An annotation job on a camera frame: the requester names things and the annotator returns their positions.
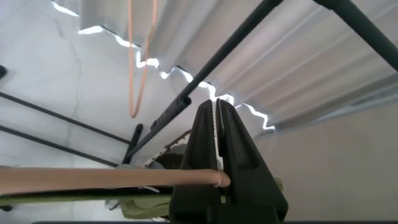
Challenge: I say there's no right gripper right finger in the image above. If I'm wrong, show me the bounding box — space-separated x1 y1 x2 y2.
216 98 289 223

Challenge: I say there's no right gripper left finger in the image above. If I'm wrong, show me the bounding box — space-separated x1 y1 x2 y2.
169 99 223 223

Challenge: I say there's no green long-sleeved shirt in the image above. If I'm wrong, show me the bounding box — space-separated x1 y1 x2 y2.
0 177 284 220

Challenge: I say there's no pink clothes hanger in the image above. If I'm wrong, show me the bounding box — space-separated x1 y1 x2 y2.
127 0 158 119
0 167 231 196

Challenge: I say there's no white laundry basket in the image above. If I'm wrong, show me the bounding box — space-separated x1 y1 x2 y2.
142 129 192 170

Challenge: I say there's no black clothes rack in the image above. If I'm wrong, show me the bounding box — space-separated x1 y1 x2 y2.
0 0 398 169

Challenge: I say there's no white curtain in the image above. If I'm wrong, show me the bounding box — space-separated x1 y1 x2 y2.
51 0 398 131

